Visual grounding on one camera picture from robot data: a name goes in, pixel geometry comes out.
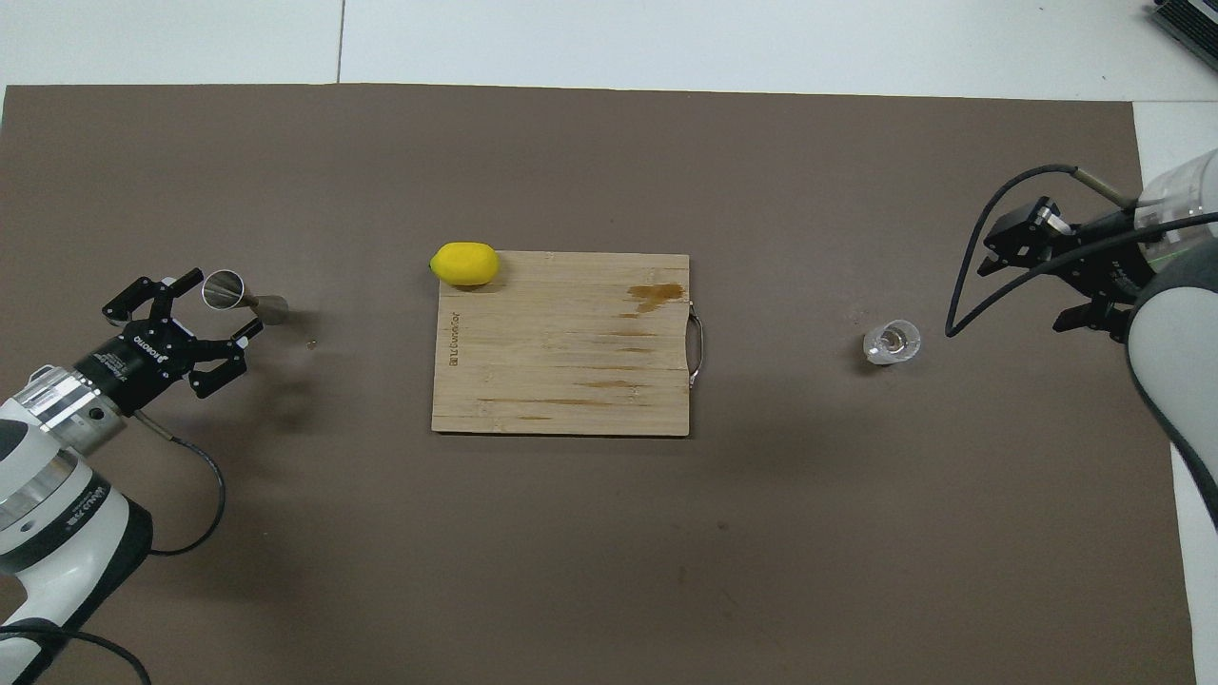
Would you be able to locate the yellow lemon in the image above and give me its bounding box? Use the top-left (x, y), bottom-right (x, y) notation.
top-left (429, 242), bottom-right (501, 288)

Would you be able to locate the grey ribbed device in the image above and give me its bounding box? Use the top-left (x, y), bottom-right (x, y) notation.
top-left (1147, 0), bottom-right (1218, 49)

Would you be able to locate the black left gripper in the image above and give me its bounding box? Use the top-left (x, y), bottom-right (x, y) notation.
top-left (72, 269), bottom-right (265, 416)

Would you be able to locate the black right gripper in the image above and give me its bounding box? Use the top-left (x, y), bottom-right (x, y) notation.
top-left (978, 196), bottom-right (1173, 343)

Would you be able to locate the black left arm gripper cable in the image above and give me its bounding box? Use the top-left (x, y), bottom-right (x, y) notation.
top-left (0, 407), bottom-right (227, 685)

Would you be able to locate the brown table mat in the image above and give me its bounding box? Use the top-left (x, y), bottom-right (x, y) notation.
top-left (0, 84), bottom-right (1198, 685)

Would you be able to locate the black arm gripper cable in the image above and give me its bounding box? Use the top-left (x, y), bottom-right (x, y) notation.
top-left (945, 164), bottom-right (1218, 339)
top-left (0, 407), bottom-right (227, 685)

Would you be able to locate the bamboo cutting board with handle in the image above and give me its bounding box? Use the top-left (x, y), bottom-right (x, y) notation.
top-left (431, 251), bottom-right (707, 438)

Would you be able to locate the small clear glass cup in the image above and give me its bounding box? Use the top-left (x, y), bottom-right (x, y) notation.
top-left (863, 319), bottom-right (922, 366)

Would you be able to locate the steel double jigger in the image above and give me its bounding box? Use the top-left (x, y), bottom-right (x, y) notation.
top-left (201, 269), bottom-right (289, 326)

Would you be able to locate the black right arm gripper cable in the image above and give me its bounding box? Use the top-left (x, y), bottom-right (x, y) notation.
top-left (945, 164), bottom-right (1218, 339)

